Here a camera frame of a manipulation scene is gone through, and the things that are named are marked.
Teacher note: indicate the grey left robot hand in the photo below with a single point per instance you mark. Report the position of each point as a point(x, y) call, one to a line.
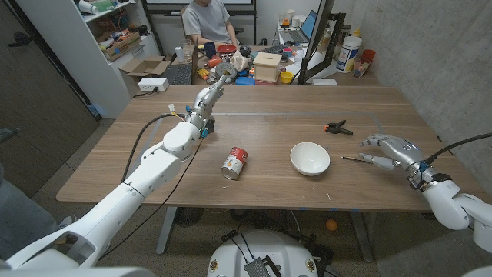
point(203, 105)

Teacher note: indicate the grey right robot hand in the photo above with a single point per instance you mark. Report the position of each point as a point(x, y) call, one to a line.
point(401, 152)

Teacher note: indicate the slim dark pen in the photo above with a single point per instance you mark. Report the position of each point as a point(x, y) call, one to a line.
point(351, 158)

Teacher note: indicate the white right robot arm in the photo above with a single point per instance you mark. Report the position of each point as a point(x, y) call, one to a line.
point(449, 204)

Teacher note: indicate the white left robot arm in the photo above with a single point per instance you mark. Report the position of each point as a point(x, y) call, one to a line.
point(127, 200)

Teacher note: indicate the red bowl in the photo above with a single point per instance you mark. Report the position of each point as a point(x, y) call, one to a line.
point(227, 49)

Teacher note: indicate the red white soup can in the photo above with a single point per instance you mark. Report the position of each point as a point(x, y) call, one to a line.
point(234, 163)

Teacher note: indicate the black orange pliers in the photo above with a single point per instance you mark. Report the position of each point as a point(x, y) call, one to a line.
point(337, 128)

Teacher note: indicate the white ceramic bowl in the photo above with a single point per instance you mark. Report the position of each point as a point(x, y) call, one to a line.
point(310, 158)

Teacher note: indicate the black keyboard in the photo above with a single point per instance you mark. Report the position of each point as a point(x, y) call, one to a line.
point(178, 74)

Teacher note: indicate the orange bottle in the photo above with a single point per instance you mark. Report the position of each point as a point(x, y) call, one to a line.
point(213, 62)

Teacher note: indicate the blue plastic block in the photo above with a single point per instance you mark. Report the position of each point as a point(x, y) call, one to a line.
point(245, 81)

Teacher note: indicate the white power strip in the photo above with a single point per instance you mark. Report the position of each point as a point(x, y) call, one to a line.
point(153, 84)

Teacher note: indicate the dark blue mug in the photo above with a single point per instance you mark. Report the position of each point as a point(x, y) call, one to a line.
point(210, 50)

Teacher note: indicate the beige crumpled bag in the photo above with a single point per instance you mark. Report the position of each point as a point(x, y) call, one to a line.
point(239, 61)

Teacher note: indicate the open cardboard box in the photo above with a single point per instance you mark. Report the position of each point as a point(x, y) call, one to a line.
point(145, 66)

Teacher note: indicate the wooden box with slot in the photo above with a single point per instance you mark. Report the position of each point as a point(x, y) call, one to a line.
point(266, 67)

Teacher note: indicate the person in grey shirt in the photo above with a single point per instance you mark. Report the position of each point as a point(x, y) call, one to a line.
point(209, 21)

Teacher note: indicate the yellow cup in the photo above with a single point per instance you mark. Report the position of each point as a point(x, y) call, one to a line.
point(286, 77)

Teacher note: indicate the clear glass with items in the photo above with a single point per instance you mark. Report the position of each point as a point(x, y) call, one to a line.
point(361, 68)

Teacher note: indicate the grey table leg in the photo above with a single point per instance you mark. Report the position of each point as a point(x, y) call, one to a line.
point(166, 231)
point(361, 236)

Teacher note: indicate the orange ball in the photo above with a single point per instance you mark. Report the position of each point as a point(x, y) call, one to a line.
point(331, 225)

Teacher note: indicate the cardboard box of clutter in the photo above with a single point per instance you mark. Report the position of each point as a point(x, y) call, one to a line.
point(121, 46)

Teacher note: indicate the red cup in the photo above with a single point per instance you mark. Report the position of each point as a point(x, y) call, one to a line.
point(369, 54)

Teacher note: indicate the white card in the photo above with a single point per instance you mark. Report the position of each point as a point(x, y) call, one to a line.
point(324, 82)

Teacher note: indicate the black round fan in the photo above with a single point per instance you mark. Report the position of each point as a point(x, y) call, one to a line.
point(188, 216)

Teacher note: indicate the white canister blue label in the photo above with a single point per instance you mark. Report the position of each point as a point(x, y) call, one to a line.
point(348, 54)

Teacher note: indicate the white shelf unit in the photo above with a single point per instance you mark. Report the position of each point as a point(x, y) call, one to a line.
point(88, 65)

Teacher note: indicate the open laptop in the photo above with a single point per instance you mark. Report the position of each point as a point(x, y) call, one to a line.
point(301, 32)

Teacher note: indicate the black monitor on stand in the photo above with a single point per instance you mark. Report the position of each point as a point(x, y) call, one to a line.
point(321, 27)

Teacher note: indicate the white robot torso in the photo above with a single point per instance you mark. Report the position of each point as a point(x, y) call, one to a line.
point(265, 246)

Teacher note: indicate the person in blue jeans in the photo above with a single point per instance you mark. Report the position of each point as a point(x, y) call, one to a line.
point(19, 227)

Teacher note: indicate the grey duct tape roll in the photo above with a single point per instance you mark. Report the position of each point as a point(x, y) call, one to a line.
point(225, 69)

